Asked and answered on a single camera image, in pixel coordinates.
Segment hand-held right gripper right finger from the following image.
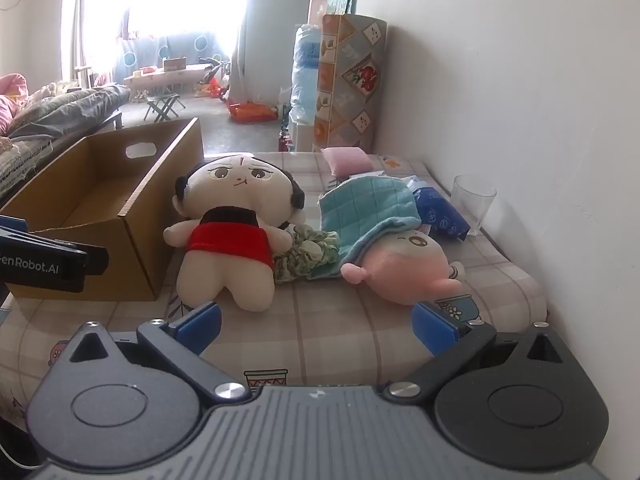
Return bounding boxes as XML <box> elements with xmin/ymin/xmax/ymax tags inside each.
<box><xmin>382</xmin><ymin>302</ymin><xmax>583</xmax><ymax>406</ymax></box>

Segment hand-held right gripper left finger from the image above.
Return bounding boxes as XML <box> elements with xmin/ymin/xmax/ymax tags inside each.
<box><xmin>50</xmin><ymin>302</ymin><xmax>252</xmax><ymax>405</ymax></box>

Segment pink plush toy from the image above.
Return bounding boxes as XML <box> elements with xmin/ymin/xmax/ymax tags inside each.
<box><xmin>340</xmin><ymin>230</ymin><xmax>466</xmax><ymax>306</ymax></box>

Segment plush doll with red dress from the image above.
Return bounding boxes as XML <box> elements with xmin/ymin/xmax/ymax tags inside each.
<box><xmin>164</xmin><ymin>152</ymin><xmax>307</xmax><ymax>312</ymax></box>

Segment brown cardboard box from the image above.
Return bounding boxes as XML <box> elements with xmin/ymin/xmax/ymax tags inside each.
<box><xmin>0</xmin><ymin>117</ymin><xmax>205</xmax><ymax>302</ymax></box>

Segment blue tissue packet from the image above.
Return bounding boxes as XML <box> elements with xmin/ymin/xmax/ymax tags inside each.
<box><xmin>407</xmin><ymin>177</ymin><xmax>471</xmax><ymax>242</ymax></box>

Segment green fabric scrunchie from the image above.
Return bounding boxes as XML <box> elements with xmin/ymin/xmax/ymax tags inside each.
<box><xmin>274</xmin><ymin>225</ymin><xmax>341</xmax><ymax>283</ymax></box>

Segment teal quilted towel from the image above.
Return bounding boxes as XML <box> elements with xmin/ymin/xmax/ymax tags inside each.
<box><xmin>307</xmin><ymin>177</ymin><xmax>423</xmax><ymax>281</ymax></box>

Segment pink sponge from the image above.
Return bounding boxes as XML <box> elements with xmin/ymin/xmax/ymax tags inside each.
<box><xmin>321</xmin><ymin>146</ymin><xmax>373</xmax><ymax>177</ymax></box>

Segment clear drinking glass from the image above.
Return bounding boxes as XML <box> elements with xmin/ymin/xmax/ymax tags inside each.
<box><xmin>451</xmin><ymin>175</ymin><xmax>497</xmax><ymax>237</ymax></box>

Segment grey quilt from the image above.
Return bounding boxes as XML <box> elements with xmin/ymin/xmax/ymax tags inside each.
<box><xmin>10</xmin><ymin>85</ymin><xmax>132</xmax><ymax>140</ymax></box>

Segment pink quilt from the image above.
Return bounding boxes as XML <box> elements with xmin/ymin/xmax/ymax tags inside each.
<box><xmin>0</xmin><ymin>74</ymin><xmax>29</xmax><ymax>135</ymax></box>

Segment folding stool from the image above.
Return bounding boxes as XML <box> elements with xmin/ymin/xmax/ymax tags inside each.
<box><xmin>145</xmin><ymin>92</ymin><xmax>187</xmax><ymax>123</ymax></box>

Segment white box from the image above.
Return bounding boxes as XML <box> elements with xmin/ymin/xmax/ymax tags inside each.
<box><xmin>290</xmin><ymin>115</ymin><xmax>316</xmax><ymax>153</ymax></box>

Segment low wooden table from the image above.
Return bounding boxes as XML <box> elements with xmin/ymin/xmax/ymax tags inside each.
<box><xmin>124</xmin><ymin>65</ymin><xmax>197</xmax><ymax>100</ymax></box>

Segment orange bag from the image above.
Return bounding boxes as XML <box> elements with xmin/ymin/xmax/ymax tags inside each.
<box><xmin>227</xmin><ymin>100</ymin><xmax>278</xmax><ymax>124</ymax></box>

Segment blue circle print curtain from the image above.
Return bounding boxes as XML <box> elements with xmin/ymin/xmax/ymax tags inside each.
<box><xmin>112</xmin><ymin>32</ymin><xmax>226</xmax><ymax>81</ymax></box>

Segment patterned fabric wardrobe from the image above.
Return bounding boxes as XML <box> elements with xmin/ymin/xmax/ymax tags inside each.
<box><xmin>312</xmin><ymin>14</ymin><xmax>388</xmax><ymax>153</ymax></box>

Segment bicycle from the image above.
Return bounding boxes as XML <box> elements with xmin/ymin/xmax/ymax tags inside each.
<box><xmin>197</xmin><ymin>57</ymin><xmax>233</xmax><ymax>87</ymax></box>

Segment blue plastic wrapped roll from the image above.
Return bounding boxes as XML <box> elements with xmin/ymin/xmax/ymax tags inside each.
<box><xmin>290</xmin><ymin>24</ymin><xmax>323</xmax><ymax>121</ymax></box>

